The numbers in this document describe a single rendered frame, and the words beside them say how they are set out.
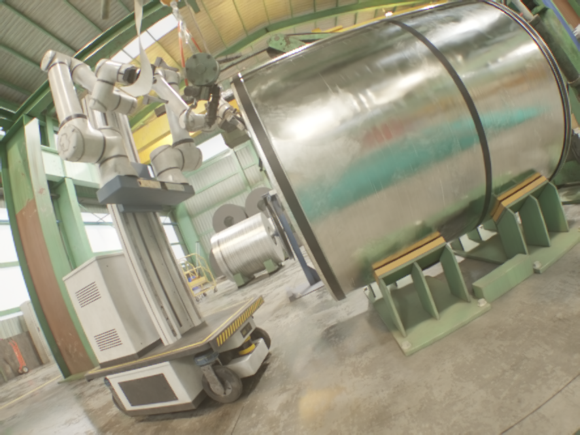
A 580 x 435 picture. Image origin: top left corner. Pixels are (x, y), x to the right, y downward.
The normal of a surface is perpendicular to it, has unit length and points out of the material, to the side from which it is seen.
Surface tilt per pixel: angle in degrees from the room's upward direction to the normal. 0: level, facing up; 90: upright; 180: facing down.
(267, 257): 124
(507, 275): 90
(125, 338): 90
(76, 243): 90
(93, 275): 90
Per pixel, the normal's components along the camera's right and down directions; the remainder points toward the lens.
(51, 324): -0.09, -0.02
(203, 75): 0.09, 0.36
